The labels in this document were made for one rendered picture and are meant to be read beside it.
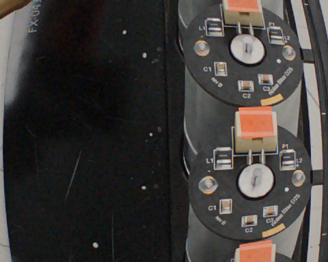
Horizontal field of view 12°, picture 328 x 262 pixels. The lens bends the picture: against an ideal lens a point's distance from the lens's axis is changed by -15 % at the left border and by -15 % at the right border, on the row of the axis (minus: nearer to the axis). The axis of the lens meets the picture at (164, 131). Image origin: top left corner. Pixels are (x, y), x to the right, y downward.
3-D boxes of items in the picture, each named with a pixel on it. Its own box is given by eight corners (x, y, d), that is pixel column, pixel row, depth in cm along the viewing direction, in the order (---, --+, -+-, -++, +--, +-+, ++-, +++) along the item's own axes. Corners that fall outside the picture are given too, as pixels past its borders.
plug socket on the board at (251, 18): (226, 35, 33) (225, 18, 33) (222, 3, 34) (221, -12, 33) (264, 37, 33) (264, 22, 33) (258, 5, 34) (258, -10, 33)
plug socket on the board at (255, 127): (235, 166, 32) (237, 149, 31) (234, 124, 32) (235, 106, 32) (275, 164, 32) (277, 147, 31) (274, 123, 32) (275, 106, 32)
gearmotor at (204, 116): (183, 223, 37) (187, 102, 32) (181, 119, 38) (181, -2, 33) (290, 213, 37) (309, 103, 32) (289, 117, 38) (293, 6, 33)
